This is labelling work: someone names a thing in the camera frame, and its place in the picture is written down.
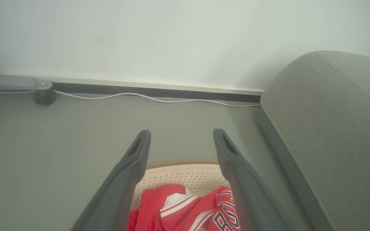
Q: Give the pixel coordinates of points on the red basketball jersey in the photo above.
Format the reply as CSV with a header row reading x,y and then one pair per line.
x,y
153,208

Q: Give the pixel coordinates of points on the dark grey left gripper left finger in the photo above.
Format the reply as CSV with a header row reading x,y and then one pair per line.
x,y
120,192

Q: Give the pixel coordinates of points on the black and cream skirting board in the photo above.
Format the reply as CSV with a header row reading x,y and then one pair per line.
x,y
159,91

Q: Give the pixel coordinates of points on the grey fabric sofa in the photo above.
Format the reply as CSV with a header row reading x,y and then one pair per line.
x,y
332,128

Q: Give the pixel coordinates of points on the black caster wheel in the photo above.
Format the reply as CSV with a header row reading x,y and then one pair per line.
x,y
44,97

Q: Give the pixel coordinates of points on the cream perforated laundry basket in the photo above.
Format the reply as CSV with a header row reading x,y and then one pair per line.
x,y
185,176

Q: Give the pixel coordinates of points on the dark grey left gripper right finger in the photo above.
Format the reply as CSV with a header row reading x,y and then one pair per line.
x,y
249,199

